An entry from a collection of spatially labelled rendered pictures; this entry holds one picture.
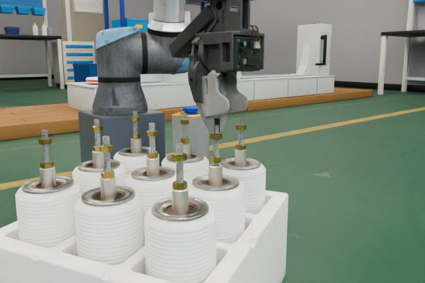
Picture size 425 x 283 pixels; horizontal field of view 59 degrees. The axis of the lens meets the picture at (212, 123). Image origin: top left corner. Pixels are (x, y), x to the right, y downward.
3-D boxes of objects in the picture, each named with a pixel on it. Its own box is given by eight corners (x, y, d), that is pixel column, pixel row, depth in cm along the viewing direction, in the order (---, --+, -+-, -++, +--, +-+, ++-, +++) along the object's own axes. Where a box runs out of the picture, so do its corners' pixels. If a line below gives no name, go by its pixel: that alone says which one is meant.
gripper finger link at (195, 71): (194, 103, 55) (195, 42, 54) (187, 102, 56) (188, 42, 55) (216, 102, 58) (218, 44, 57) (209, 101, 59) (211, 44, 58)
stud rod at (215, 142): (213, 170, 61) (214, 124, 60) (219, 170, 61) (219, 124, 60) (211, 172, 60) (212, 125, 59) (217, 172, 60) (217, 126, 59)
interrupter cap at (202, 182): (200, 195, 56) (200, 191, 56) (186, 180, 63) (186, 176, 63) (246, 189, 59) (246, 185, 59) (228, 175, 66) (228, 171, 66)
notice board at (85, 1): (74, 11, 626) (73, -11, 620) (102, 13, 656) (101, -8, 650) (74, 11, 625) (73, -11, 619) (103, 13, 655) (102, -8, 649)
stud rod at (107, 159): (104, 188, 54) (101, 137, 53) (105, 186, 55) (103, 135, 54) (110, 188, 54) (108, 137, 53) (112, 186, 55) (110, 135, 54)
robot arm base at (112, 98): (84, 110, 108) (82, 76, 106) (133, 107, 117) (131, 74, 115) (105, 117, 96) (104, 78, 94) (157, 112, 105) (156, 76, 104)
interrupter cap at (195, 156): (211, 158, 76) (211, 155, 76) (184, 167, 71) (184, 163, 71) (185, 152, 81) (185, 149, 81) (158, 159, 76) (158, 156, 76)
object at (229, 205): (197, 309, 58) (196, 196, 55) (180, 275, 67) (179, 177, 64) (253, 295, 61) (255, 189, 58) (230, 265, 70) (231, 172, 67)
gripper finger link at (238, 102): (240, 136, 57) (239, 74, 55) (212, 131, 61) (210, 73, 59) (253, 132, 59) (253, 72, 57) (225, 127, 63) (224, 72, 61)
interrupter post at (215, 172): (210, 187, 59) (210, 167, 59) (206, 183, 62) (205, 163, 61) (225, 186, 60) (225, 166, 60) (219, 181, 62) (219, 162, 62)
